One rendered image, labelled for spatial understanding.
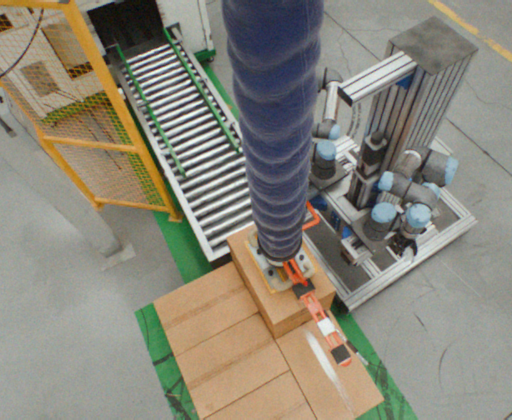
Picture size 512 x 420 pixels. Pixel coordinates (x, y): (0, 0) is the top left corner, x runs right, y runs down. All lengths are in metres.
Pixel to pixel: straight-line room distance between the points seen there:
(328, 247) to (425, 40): 1.84
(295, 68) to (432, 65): 0.89
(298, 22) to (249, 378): 2.16
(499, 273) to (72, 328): 3.38
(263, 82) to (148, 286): 2.71
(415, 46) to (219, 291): 1.85
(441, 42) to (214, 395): 2.18
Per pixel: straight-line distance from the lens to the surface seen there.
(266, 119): 1.14
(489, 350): 3.58
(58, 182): 2.83
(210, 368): 2.73
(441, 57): 1.86
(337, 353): 2.05
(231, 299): 2.80
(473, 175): 4.16
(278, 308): 2.35
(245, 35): 0.97
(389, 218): 2.25
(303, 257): 2.27
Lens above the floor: 3.22
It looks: 62 degrees down
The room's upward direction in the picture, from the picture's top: 8 degrees counter-clockwise
